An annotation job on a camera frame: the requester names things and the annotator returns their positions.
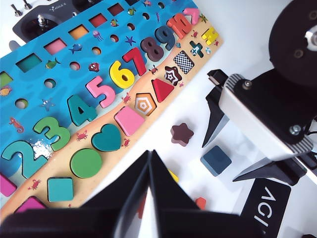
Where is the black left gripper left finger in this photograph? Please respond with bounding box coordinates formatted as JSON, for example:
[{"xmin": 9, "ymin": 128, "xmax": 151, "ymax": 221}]
[{"xmin": 0, "ymin": 150, "xmax": 151, "ymax": 238}]

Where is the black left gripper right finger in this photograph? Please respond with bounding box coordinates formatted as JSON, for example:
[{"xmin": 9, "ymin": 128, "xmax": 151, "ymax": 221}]
[{"xmin": 137, "ymin": 149, "xmax": 264, "ymax": 238}]

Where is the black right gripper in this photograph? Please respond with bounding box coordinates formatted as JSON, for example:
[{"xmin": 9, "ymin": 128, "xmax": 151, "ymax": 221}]
[{"xmin": 202, "ymin": 68, "xmax": 317, "ymax": 186}]

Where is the dark blue rectangular block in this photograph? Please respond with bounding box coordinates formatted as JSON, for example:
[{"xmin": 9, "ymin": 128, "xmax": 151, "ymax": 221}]
[{"xmin": 200, "ymin": 145, "xmax": 233, "ymax": 177}]

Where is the orange cross block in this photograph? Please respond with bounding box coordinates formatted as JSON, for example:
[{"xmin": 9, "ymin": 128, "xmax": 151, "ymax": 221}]
[{"xmin": 137, "ymin": 195, "xmax": 206, "ymax": 219}]

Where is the yellow pentagon block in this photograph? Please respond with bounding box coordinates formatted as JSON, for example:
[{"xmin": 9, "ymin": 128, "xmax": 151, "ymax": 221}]
[{"xmin": 167, "ymin": 168, "xmax": 179, "ymax": 183}]

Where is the teal square block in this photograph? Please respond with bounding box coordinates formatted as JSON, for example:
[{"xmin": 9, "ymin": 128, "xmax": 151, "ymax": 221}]
[{"xmin": 47, "ymin": 177, "xmax": 75, "ymax": 203}]

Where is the green circle block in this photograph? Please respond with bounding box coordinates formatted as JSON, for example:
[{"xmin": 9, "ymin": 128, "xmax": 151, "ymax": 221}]
[{"xmin": 70, "ymin": 148, "xmax": 103, "ymax": 179}]

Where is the brown star block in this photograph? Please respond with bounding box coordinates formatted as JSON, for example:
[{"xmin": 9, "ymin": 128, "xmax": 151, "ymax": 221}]
[{"xmin": 170, "ymin": 122, "xmax": 195, "ymax": 146}]

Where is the black lettered label plate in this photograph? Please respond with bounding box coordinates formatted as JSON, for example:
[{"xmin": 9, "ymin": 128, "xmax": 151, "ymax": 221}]
[{"xmin": 239, "ymin": 176, "xmax": 292, "ymax": 238}]

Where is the magenta rectangle block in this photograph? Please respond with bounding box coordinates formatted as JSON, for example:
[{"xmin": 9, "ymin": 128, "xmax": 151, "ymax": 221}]
[{"xmin": 14, "ymin": 195, "xmax": 47, "ymax": 214}]

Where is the teal heart block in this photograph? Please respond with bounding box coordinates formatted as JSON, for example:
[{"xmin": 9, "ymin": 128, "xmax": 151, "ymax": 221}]
[{"xmin": 91, "ymin": 123, "xmax": 122, "ymax": 152}]

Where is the green number three piece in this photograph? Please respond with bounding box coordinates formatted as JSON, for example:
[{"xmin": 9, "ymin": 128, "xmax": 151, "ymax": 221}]
[{"xmin": 33, "ymin": 116, "xmax": 71, "ymax": 152}]

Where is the teal number two piece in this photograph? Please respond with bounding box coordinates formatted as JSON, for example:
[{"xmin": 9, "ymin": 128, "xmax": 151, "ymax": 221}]
[{"xmin": 1, "ymin": 140, "xmax": 49, "ymax": 179}]

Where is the red triangle block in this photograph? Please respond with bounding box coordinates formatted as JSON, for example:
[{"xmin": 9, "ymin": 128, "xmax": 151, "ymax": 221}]
[{"xmin": 151, "ymin": 78, "xmax": 175, "ymax": 103}]

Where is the pink trapezoid block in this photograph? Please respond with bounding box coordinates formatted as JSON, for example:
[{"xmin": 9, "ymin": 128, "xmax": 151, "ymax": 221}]
[{"xmin": 114, "ymin": 106, "xmax": 146, "ymax": 137}]

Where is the magenta number one piece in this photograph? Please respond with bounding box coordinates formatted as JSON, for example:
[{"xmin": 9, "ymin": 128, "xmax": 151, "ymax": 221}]
[{"xmin": 0, "ymin": 173, "xmax": 17, "ymax": 198}]

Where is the teal number four piece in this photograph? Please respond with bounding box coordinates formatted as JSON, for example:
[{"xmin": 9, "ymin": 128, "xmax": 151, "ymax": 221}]
[{"xmin": 67, "ymin": 94, "xmax": 99, "ymax": 126}]

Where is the yellow symbol piece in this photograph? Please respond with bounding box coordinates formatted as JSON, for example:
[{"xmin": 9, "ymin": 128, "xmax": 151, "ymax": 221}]
[{"xmin": 202, "ymin": 27, "xmax": 218, "ymax": 46}]

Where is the pink number five piece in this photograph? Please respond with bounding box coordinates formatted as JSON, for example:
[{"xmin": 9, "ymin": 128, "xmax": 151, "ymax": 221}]
[{"xmin": 86, "ymin": 75, "xmax": 116, "ymax": 109}]

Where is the dark blue number nine piece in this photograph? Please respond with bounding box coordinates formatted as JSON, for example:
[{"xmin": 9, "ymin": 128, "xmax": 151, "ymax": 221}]
[{"xmin": 154, "ymin": 24, "xmax": 179, "ymax": 50}]

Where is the brown number eight piece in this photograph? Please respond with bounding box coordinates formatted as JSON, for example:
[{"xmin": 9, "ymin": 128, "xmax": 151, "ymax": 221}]
[{"xmin": 140, "ymin": 36, "xmax": 166, "ymax": 63}]

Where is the red number seven piece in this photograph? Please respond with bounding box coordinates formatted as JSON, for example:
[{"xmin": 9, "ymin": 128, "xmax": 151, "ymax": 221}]
[{"xmin": 122, "ymin": 47, "xmax": 148, "ymax": 77}]

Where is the pink symbol piece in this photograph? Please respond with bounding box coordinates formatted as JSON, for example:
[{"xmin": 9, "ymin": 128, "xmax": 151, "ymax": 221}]
[{"xmin": 182, "ymin": 7, "xmax": 201, "ymax": 25}]

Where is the orange number ten piece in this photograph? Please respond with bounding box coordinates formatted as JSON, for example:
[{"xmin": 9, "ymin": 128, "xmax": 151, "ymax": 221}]
[{"xmin": 167, "ymin": 13, "xmax": 194, "ymax": 39}]

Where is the colourful wooden puzzle board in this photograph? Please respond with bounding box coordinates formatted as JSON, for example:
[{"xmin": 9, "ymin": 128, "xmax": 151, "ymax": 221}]
[{"xmin": 0, "ymin": 0, "xmax": 225, "ymax": 219}]

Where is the yellow number six piece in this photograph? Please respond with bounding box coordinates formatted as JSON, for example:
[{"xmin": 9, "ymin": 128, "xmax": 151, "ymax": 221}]
[{"xmin": 109, "ymin": 60, "xmax": 137, "ymax": 89}]

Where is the black remote controller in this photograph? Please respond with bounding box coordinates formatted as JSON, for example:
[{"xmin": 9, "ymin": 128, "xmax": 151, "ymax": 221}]
[{"xmin": 8, "ymin": 0, "xmax": 139, "ymax": 44}]

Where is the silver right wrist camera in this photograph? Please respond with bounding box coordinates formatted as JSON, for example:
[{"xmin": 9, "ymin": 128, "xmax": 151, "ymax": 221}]
[{"xmin": 220, "ymin": 73, "xmax": 314, "ymax": 162}]

